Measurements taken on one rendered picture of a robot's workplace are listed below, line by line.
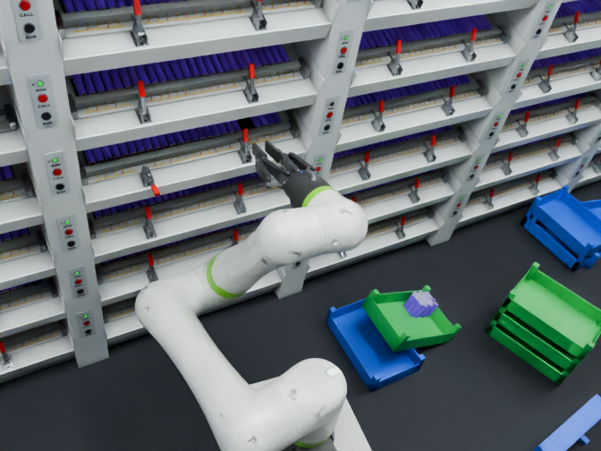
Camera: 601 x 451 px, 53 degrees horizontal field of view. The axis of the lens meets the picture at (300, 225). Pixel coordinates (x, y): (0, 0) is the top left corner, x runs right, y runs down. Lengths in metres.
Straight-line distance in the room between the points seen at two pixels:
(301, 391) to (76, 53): 0.80
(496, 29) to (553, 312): 0.97
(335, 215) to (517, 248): 1.59
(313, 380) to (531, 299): 1.17
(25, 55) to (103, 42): 0.15
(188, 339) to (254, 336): 0.73
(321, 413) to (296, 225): 0.39
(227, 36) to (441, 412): 1.35
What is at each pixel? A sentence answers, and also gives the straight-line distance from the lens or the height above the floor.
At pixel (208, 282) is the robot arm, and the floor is 0.58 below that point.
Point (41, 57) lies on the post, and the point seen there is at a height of 1.08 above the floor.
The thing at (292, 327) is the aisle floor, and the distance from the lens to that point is 2.12.
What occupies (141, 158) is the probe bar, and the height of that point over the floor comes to 0.73.
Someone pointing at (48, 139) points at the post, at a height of 0.89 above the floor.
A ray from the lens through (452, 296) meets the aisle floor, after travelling 2.38.
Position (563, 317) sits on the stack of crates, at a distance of 2.30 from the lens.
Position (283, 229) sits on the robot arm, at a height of 0.92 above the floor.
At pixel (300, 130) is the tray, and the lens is 1.70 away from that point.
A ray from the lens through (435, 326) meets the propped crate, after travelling 2.26.
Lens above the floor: 1.74
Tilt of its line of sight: 46 degrees down
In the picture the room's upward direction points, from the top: 12 degrees clockwise
